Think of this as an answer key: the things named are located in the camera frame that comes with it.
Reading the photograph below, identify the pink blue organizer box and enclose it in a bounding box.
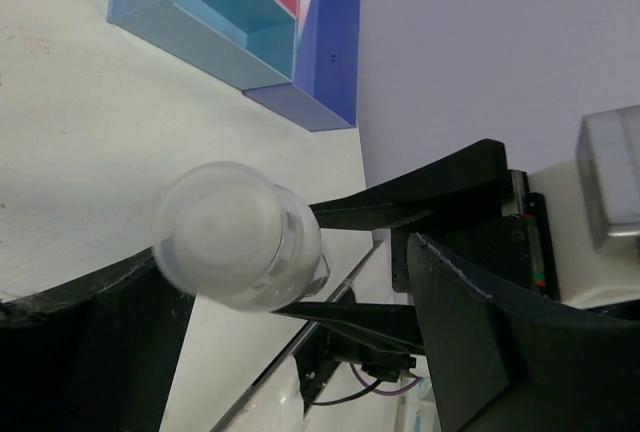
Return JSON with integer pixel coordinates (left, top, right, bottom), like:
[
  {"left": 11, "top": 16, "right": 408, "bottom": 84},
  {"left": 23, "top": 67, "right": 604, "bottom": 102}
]
[{"left": 107, "top": 0, "right": 361, "bottom": 132}]

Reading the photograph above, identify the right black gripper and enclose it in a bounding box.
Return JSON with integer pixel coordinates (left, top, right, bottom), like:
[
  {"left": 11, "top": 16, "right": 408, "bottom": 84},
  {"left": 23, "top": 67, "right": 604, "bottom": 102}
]
[{"left": 311, "top": 139, "right": 560, "bottom": 301}]

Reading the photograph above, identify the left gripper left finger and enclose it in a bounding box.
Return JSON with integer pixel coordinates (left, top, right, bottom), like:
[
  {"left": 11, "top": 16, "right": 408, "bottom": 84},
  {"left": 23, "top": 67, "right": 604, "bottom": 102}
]
[{"left": 1, "top": 250, "right": 195, "bottom": 431}]

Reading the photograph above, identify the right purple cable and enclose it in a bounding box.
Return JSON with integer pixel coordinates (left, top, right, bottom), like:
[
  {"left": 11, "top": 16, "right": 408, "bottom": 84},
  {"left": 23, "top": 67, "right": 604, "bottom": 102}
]
[{"left": 314, "top": 361, "right": 431, "bottom": 407}]

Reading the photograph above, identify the clear white bottle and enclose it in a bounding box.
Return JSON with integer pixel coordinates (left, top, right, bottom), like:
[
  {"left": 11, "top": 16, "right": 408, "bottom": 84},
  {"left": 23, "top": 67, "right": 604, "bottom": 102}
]
[{"left": 152, "top": 162, "right": 330, "bottom": 312}]

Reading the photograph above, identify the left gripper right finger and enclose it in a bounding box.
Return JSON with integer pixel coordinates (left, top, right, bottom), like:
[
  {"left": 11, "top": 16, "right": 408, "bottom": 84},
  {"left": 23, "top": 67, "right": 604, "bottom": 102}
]
[{"left": 408, "top": 234, "right": 639, "bottom": 431}]

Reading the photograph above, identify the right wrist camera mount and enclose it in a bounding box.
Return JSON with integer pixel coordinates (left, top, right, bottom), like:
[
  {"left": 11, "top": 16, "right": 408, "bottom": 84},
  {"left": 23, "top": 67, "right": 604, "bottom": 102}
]
[{"left": 529, "top": 106, "right": 639, "bottom": 309}]

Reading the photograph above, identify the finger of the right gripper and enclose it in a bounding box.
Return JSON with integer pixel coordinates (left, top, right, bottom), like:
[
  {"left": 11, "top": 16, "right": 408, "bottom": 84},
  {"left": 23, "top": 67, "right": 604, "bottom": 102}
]
[{"left": 275, "top": 302, "right": 425, "bottom": 355}]

